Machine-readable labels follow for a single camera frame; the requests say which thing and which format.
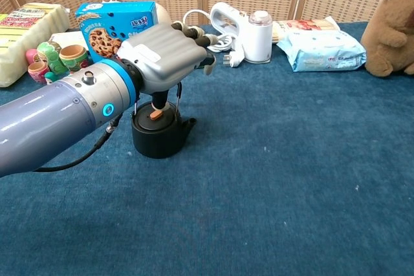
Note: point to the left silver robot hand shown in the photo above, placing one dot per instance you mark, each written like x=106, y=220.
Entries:
x=168, y=53

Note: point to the black teapot lid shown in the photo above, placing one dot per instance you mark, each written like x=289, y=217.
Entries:
x=145, y=124

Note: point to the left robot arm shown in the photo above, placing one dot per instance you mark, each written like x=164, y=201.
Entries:
x=48, y=117

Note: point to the black cast iron teapot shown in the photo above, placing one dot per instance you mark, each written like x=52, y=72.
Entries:
x=158, y=143

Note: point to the beige round bowl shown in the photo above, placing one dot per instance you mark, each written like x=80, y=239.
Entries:
x=163, y=14

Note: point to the blue cookie box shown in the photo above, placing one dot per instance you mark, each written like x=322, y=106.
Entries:
x=103, y=30

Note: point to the large open nesting doll half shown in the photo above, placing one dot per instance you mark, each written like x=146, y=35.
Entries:
x=76, y=59

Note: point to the tiny green nesting doll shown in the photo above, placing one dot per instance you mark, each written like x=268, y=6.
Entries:
x=51, y=78

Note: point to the pink open nesting doll half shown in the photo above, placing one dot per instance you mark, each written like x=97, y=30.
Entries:
x=38, y=74

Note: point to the red snack packet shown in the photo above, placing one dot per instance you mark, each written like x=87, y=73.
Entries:
x=300, y=27

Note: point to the yellow noodle package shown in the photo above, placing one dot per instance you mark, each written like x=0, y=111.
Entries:
x=19, y=49

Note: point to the blue table cloth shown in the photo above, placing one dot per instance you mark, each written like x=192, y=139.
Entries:
x=258, y=176

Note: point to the light blue wet wipes pack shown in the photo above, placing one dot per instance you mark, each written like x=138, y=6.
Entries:
x=323, y=51

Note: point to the brown capybara plush toy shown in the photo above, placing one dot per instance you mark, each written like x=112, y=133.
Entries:
x=388, y=30

